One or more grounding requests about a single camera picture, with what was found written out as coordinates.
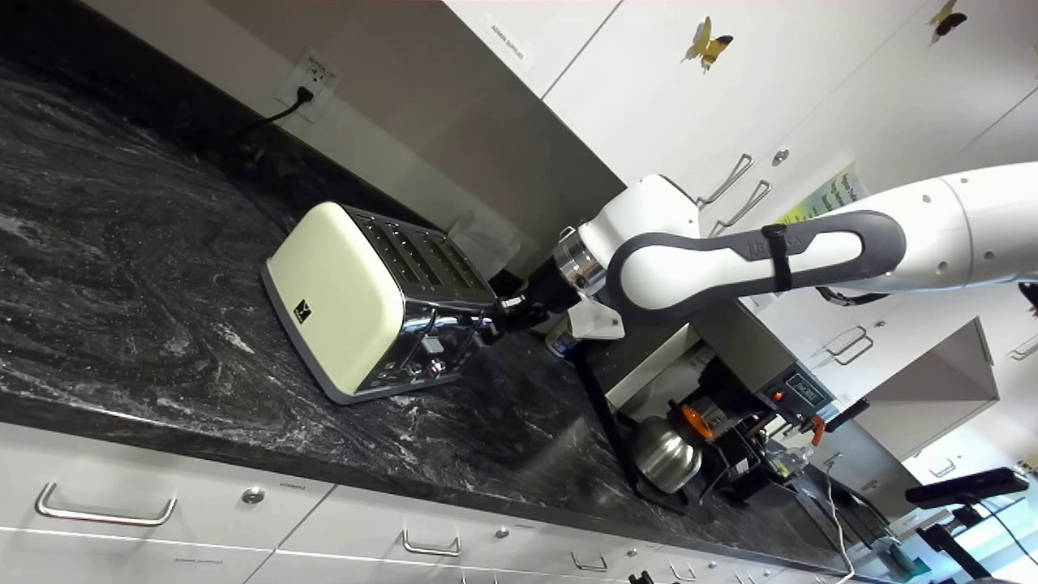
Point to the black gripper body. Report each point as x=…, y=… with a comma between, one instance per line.
x=549, y=295

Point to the cream and chrome toaster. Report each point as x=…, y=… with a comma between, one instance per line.
x=334, y=298

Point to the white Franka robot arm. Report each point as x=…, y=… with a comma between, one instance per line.
x=951, y=230

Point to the steel kettle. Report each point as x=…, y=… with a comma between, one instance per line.
x=665, y=460

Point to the round drawer lock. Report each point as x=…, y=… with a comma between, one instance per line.
x=252, y=496
x=502, y=533

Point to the black object with orange stripe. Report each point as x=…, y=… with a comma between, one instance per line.
x=733, y=457

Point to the round cabinet lock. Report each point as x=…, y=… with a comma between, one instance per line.
x=779, y=157

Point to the black steel countertop oven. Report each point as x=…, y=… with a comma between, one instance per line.
x=806, y=390

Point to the yellow butterfly sticker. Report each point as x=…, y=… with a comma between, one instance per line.
x=948, y=18
x=708, y=45

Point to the green paper sheet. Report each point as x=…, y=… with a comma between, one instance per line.
x=833, y=196

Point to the black stand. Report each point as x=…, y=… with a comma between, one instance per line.
x=963, y=489

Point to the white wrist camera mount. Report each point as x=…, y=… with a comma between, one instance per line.
x=596, y=324

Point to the white wall outlet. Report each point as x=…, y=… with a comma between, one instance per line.
x=319, y=71

